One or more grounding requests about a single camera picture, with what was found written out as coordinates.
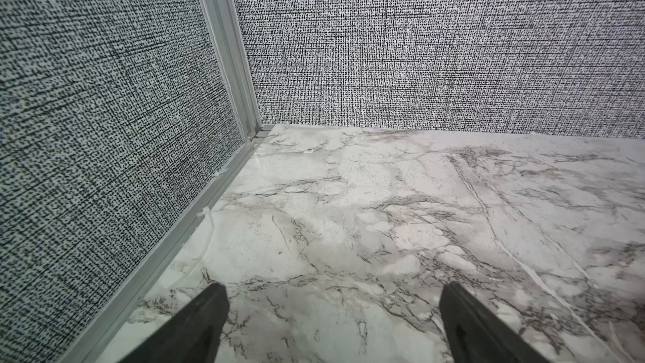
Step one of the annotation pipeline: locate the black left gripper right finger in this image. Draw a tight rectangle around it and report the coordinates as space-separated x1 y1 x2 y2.
439 282 548 363

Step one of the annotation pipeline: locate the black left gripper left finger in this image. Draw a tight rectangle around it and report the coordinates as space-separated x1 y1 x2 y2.
121 283 230 363

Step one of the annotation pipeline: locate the aluminium frame corner post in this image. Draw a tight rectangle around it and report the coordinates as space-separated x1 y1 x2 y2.
200 0 263 140

